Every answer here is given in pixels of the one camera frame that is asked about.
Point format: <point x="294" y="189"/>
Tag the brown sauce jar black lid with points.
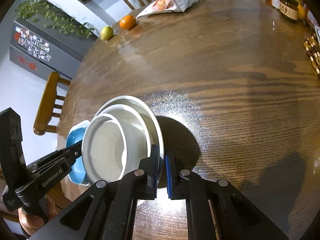
<point x="289" y="9"/>

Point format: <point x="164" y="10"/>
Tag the wooden bead trivet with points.
<point x="311" y="47"/>

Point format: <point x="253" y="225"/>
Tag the white patterned plate on trivet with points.
<point x="317" y="31"/>

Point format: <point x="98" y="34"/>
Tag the tall white deep bowl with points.
<point x="104" y="149"/>

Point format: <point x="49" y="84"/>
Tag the large white shallow bowl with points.
<point x="148" y="117"/>

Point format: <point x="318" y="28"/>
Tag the wooden chair at left side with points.
<point x="47" y="105"/>

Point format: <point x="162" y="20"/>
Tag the green pear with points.
<point x="106" y="33"/>

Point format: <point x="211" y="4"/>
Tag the grey refrigerator with magnets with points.
<point x="42" y="51"/>

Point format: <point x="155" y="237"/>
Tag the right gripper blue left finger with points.
<point x="121" y="197"/>

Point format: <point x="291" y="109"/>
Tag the white shrimp snack bag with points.
<point x="166" y="6"/>

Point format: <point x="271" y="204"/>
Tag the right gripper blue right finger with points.
<point x="200" y="196"/>

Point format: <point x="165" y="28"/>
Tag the hanging green vine plant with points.
<point x="53" y="18"/>

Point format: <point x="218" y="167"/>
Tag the person left hand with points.
<point x="31" y="223"/>

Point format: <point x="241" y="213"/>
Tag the small white bowl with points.
<point x="138" y="141"/>

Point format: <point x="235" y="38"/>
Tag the orange tangerine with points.
<point x="127" y="22"/>

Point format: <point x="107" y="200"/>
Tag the blue square plate white rim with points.
<point x="78" y="174"/>

